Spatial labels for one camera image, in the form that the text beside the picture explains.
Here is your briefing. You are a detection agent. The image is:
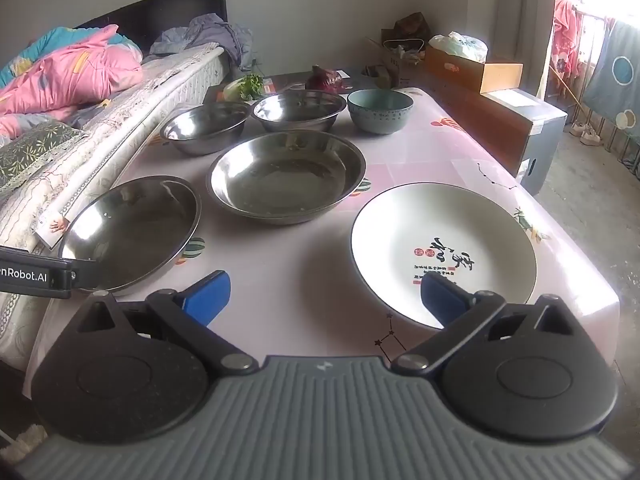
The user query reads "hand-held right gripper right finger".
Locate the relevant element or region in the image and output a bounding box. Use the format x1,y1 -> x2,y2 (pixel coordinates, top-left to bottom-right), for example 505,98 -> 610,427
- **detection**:
392,271 -> 576,376

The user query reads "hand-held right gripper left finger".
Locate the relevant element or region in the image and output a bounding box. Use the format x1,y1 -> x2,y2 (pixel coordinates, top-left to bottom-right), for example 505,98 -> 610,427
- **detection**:
75,270 -> 258,376

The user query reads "white printed ceramic plate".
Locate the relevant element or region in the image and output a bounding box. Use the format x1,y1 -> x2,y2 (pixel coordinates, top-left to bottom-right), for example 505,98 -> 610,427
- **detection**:
350,182 -> 538,331

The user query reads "shallow steel plate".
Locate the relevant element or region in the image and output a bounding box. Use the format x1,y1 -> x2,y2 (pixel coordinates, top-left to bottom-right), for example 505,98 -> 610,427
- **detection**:
57,176 -> 202,295

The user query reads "large steel basin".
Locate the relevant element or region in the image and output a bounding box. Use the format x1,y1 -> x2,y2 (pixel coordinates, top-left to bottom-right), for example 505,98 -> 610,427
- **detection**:
207,131 -> 367,225

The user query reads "small steel bowl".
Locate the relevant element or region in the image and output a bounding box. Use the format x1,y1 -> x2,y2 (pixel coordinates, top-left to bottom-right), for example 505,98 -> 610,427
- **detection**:
160,101 -> 251,156

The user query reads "green ceramic bowl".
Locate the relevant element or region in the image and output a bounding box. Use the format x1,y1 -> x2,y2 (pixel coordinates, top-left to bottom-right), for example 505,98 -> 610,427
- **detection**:
347,89 -> 415,135

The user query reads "medium steel bowl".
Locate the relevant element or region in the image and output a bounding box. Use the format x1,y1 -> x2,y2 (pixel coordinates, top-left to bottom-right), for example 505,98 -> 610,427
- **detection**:
251,90 -> 347,133

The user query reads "white mattress label card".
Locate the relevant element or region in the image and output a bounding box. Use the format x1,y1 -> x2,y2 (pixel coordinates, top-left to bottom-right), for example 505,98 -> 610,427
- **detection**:
34,212 -> 76,250

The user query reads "pink printed tablecloth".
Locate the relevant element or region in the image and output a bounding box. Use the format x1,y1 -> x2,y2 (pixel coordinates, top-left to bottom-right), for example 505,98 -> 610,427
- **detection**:
27,85 -> 621,401

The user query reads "green leaf-patterned pillow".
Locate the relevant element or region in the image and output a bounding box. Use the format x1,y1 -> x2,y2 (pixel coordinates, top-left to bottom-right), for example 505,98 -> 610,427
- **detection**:
0,120 -> 86,196

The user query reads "white quilted mattress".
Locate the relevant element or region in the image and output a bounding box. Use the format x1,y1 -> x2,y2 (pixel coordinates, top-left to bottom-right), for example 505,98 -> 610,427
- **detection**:
0,42 -> 223,361

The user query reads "brown wooden board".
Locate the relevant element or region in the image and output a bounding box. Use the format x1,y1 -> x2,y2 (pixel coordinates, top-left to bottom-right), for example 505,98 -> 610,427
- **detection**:
425,72 -> 533,178

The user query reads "grey box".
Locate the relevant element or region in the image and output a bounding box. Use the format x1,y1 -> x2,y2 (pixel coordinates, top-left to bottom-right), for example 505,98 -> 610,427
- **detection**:
484,88 -> 569,197

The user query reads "pink and blue quilt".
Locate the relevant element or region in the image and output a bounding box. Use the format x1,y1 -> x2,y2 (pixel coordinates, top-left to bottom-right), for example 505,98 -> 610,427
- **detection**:
0,25 -> 146,138

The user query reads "napa cabbage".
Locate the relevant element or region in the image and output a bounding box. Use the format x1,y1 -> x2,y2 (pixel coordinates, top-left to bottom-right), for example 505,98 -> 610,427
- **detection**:
223,74 -> 266,102

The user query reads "orange-brown open cardboard box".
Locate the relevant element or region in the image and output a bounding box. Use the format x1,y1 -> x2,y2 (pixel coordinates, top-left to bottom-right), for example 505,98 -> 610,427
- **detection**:
424,45 -> 524,95

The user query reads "dark storage rack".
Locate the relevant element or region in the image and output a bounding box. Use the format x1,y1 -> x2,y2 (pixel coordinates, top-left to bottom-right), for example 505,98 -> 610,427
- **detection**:
615,135 -> 640,181

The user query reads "cluttered open cardboard box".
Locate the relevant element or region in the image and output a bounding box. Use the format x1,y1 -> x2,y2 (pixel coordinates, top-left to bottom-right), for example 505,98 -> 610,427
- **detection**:
365,37 -> 427,88

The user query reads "purple cabbage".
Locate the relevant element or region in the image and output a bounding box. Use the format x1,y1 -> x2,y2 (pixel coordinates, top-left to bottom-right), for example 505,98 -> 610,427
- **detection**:
306,65 -> 344,94

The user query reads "thin wooden stick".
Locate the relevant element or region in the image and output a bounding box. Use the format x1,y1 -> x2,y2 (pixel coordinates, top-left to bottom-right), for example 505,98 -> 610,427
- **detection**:
550,67 -> 583,111

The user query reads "white plastic bag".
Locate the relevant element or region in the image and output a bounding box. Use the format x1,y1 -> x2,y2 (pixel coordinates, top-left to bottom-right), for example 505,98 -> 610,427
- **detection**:
428,31 -> 489,64

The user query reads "grey-blue clothing pile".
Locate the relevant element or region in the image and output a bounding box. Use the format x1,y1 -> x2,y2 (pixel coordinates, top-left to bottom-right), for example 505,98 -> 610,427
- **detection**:
147,14 -> 256,71

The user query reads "blue cloth with circles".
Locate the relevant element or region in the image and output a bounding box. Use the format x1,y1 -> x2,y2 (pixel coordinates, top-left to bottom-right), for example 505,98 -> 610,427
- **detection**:
584,19 -> 640,138

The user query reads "dark wooden headboard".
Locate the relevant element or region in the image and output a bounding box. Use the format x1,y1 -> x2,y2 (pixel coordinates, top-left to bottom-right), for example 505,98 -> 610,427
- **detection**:
72,0 -> 228,56

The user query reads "dark brown bag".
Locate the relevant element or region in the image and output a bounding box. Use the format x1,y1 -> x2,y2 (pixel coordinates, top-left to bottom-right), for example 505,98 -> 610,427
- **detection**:
394,12 -> 432,41

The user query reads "pink hanging garment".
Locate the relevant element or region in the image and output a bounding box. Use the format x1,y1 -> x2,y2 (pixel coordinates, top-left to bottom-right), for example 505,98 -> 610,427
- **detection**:
552,0 -> 585,82

